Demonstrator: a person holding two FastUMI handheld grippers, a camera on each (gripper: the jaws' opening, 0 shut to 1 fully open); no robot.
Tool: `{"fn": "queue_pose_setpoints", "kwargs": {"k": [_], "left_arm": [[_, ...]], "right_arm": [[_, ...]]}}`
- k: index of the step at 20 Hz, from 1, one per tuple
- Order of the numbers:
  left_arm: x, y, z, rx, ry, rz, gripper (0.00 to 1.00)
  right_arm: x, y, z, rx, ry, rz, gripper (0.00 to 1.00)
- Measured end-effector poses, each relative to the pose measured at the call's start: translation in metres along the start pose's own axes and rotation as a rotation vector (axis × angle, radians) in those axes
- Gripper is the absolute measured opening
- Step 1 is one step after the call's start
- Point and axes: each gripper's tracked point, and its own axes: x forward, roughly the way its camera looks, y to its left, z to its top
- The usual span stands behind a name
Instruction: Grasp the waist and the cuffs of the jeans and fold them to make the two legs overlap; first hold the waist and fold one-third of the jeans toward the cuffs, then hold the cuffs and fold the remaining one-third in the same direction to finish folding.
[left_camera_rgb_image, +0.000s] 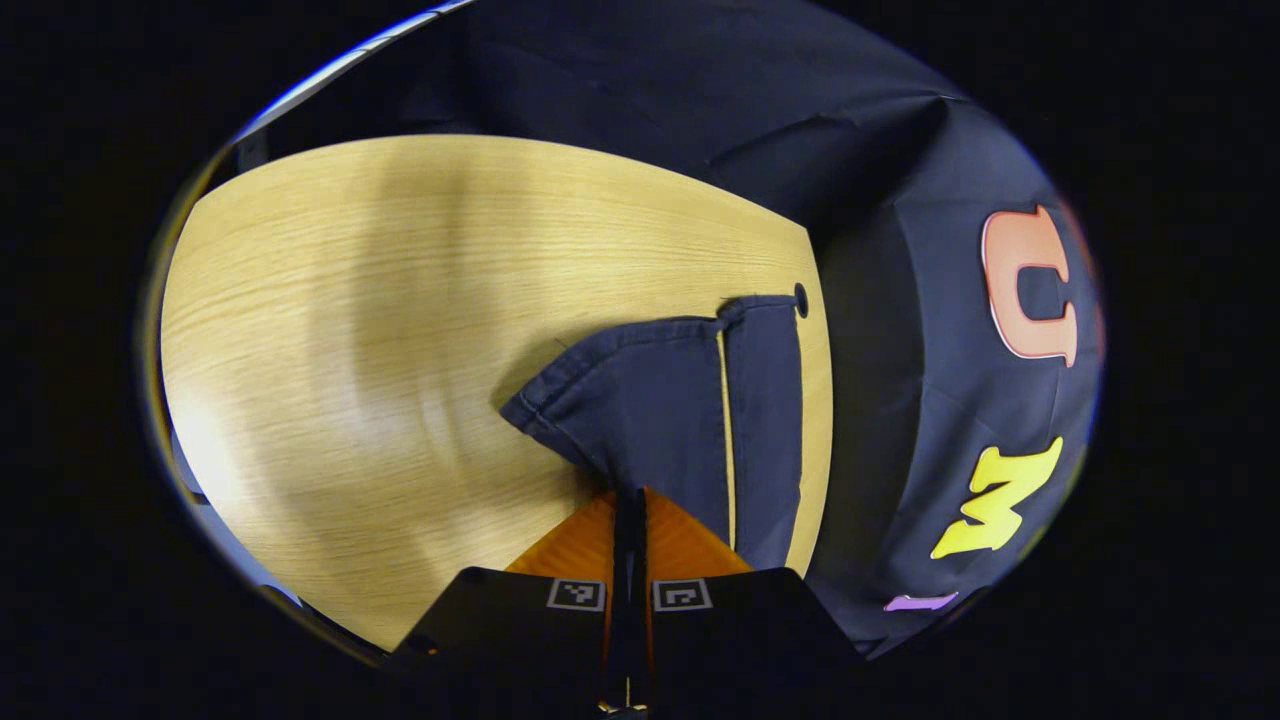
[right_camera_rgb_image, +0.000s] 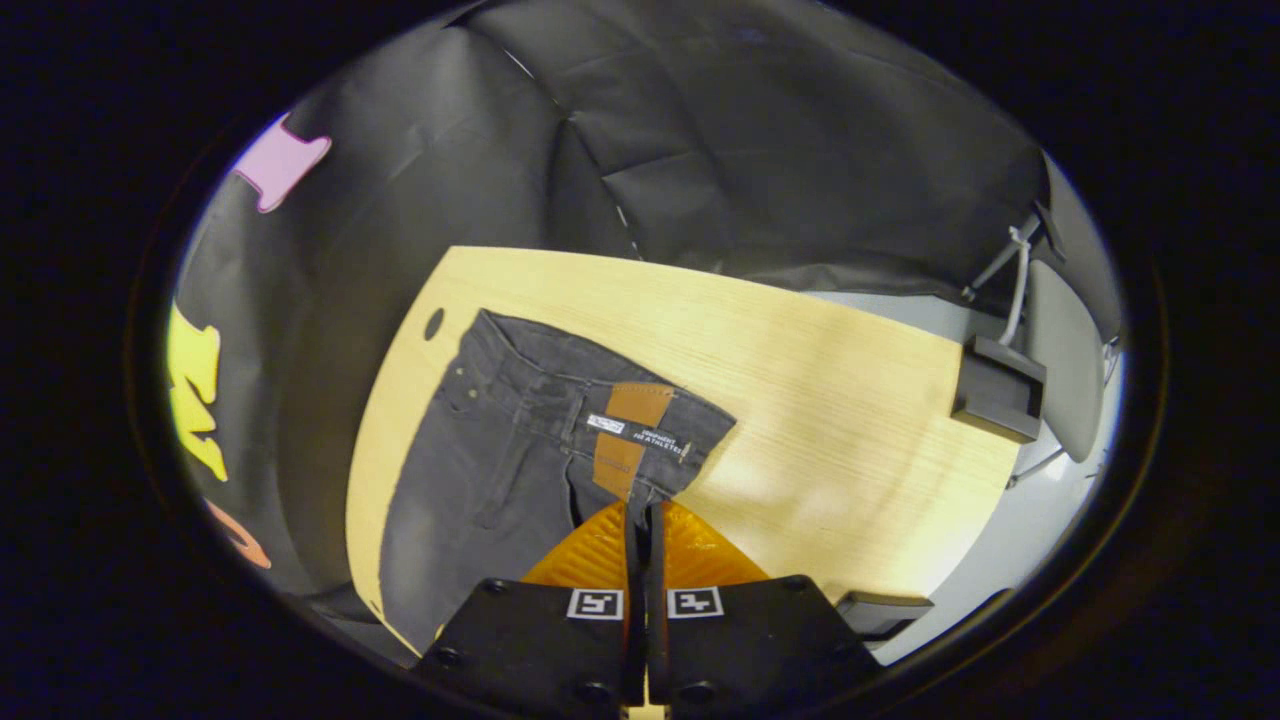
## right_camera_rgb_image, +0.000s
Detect grey chair back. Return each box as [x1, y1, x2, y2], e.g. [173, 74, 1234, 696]
[1022, 258, 1106, 464]

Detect black table bracket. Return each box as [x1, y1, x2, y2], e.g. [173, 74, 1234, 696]
[835, 590, 936, 641]

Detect dark grey jeans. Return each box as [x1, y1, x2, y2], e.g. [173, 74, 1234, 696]
[378, 308, 738, 656]

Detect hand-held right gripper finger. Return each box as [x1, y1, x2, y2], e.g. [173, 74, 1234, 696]
[648, 500, 883, 715]
[415, 500, 647, 711]

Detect black backdrop cloth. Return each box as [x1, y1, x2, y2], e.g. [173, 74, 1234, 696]
[165, 0, 1051, 641]

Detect black clamp block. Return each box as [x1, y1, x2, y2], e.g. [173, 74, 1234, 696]
[950, 335, 1048, 444]

